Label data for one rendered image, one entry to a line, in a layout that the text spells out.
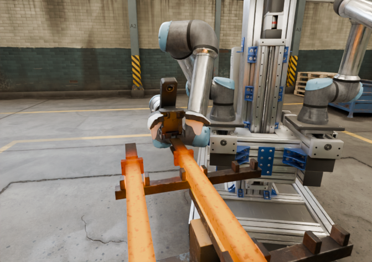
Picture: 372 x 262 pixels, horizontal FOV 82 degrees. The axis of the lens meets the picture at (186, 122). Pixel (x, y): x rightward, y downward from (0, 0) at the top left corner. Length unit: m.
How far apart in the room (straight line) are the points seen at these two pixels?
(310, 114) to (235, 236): 1.06
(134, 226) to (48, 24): 7.59
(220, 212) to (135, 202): 0.13
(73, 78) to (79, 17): 1.78
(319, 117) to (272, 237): 0.72
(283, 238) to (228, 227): 1.16
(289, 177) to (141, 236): 1.17
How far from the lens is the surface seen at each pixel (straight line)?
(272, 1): 1.33
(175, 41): 0.88
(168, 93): 0.62
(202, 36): 0.84
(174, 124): 0.60
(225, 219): 0.33
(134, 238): 0.31
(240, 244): 0.31
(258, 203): 1.63
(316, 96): 1.30
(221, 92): 1.18
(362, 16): 1.14
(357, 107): 5.55
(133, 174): 0.44
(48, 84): 7.89
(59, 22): 7.70
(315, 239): 0.35
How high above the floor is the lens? 1.15
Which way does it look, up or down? 17 degrees down
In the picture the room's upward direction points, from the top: straight up
